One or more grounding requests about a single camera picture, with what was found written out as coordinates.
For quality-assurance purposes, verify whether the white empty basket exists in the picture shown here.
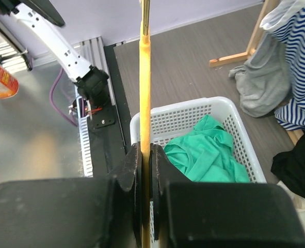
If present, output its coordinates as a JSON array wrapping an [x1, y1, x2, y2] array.
[[130, 96, 268, 242]]

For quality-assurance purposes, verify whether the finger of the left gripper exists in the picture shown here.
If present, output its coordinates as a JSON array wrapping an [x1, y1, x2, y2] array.
[[21, 0, 65, 26]]

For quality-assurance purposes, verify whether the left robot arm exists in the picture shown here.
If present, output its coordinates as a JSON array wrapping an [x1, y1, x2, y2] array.
[[0, 0, 110, 107]]

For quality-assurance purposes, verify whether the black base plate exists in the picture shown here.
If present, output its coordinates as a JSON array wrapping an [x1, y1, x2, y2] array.
[[89, 44, 131, 177]]

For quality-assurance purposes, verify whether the blue striped tank top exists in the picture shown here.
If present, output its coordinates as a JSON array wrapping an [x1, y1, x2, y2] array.
[[260, 1, 305, 130]]

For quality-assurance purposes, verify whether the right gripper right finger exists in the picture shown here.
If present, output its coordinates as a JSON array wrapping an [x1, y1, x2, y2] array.
[[149, 145, 305, 247]]

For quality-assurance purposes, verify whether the white slotted cable duct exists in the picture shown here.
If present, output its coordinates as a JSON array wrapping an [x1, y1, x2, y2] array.
[[75, 87, 93, 177]]

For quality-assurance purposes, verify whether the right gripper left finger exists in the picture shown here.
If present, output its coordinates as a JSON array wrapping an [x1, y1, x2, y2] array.
[[0, 144, 141, 247]]

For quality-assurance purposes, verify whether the wooden clothes rack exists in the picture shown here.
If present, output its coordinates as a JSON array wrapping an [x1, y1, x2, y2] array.
[[210, 1, 305, 143]]

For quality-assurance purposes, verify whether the green tank top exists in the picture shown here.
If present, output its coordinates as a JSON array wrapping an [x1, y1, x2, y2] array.
[[164, 115, 250, 183]]

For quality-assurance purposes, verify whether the grey tank top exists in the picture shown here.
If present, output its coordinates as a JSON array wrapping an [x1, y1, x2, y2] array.
[[229, 1, 305, 118]]

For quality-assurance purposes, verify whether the yellow hanger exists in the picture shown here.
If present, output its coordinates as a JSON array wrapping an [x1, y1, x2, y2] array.
[[139, 1, 151, 247]]

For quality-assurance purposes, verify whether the black tank top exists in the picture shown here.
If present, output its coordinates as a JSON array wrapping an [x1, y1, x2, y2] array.
[[271, 132, 305, 198]]

